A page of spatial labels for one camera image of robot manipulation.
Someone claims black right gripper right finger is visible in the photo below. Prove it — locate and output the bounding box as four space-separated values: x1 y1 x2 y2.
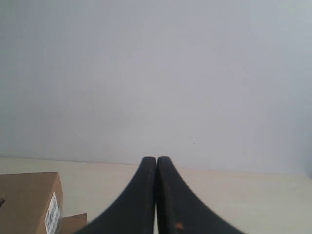
156 156 225 234

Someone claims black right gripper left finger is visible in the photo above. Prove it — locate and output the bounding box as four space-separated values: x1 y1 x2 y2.
78 156 156 234

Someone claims brown cardboard slotted box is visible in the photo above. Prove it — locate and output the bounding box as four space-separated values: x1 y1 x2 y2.
0 172 88 234

